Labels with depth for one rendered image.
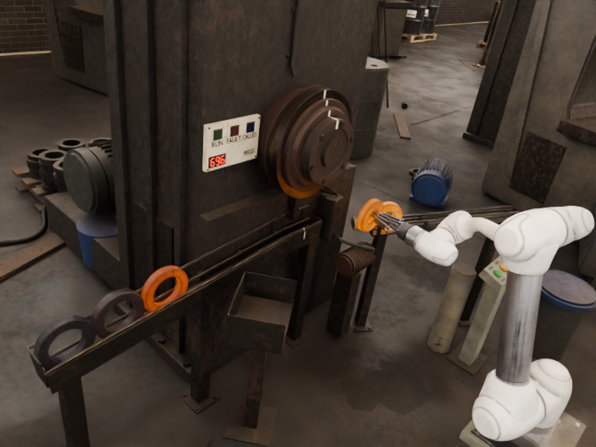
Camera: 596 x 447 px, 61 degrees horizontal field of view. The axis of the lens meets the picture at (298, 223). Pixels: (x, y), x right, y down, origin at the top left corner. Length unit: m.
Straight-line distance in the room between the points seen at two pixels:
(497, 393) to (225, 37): 1.46
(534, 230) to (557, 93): 2.96
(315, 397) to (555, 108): 2.98
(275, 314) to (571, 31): 3.25
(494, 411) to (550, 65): 3.20
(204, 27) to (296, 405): 1.65
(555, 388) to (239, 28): 1.61
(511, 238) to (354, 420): 1.25
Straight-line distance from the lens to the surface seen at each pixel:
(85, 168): 3.00
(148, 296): 1.86
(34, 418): 2.51
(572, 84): 4.41
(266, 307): 1.99
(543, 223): 1.60
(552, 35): 4.51
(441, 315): 2.79
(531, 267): 1.61
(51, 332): 1.74
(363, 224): 2.22
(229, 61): 1.87
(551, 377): 1.95
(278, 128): 1.97
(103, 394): 2.52
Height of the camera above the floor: 1.88
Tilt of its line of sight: 30 degrees down
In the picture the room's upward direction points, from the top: 8 degrees clockwise
